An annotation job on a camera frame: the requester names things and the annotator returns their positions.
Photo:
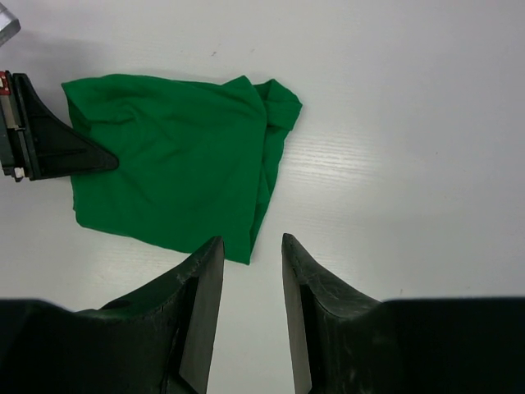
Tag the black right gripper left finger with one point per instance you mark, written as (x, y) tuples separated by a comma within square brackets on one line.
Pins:
[(160, 337)]

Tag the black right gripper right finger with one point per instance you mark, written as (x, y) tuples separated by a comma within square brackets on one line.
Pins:
[(341, 341)]

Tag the green t-shirt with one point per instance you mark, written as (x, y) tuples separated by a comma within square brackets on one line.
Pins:
[(196, 159)]

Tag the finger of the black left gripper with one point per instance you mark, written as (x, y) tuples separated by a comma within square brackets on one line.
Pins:
[(42, 146)]

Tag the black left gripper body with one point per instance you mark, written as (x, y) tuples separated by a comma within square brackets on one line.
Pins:
[(8, 131)]

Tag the aluminium table edge rail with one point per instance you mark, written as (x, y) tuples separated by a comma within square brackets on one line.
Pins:
[(9, 24)]

